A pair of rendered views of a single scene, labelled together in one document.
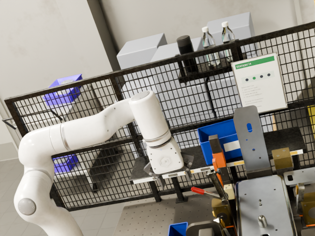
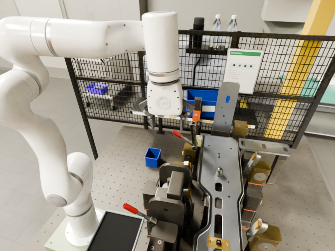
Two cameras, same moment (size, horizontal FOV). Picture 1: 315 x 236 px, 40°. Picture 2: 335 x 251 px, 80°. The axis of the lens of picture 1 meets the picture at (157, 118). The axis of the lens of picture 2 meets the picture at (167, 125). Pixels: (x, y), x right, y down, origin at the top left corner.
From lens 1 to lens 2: 0.81 m
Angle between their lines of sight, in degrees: 12
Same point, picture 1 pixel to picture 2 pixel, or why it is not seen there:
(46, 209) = (16, 115)
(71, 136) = (58, 36)
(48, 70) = not seen: hidden behind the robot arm
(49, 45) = (109, 18)
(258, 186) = (219, 142)
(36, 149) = (10, 39)
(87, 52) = not seen: hidden behind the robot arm
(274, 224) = (227, 177)
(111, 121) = (115, 36)
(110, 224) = (115, 131)
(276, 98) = (248, 85)
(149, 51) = not seen: hidden behind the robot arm
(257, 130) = (232, 103)
